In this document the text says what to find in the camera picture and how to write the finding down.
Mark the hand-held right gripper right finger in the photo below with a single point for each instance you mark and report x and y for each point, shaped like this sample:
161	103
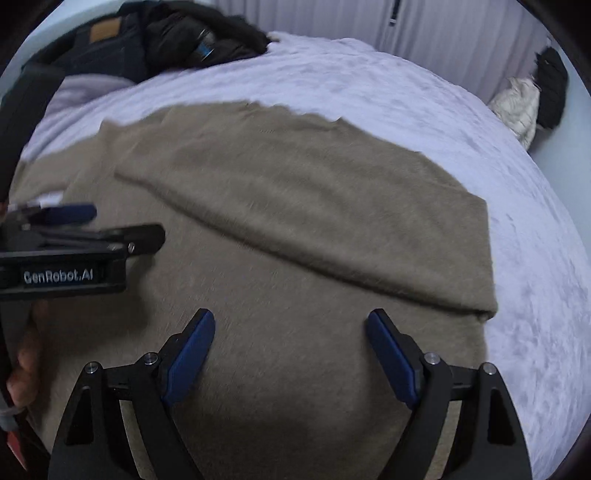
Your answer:
392	360

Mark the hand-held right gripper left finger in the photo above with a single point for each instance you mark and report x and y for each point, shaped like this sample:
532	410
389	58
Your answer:
191	355

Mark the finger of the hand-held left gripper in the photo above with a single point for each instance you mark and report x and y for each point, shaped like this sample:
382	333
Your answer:
69	214
138	237

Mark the brown knit sweater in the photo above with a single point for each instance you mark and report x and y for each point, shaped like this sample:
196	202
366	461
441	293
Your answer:
277	230

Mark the person's left hand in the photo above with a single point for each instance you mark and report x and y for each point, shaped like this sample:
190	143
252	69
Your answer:
25	364

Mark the dark blue jeans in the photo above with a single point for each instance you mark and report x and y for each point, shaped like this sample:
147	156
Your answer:
106	55

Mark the lavender fleece blanket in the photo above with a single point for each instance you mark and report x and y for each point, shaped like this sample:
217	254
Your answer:
415	115

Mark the white puffer jacket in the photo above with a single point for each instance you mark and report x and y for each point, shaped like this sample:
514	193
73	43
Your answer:
517	110

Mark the black hanging jacket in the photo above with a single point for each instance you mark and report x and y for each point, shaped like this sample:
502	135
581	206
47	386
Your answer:
551	87

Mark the white curtain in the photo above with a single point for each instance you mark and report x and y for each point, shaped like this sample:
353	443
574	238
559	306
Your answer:
438	32

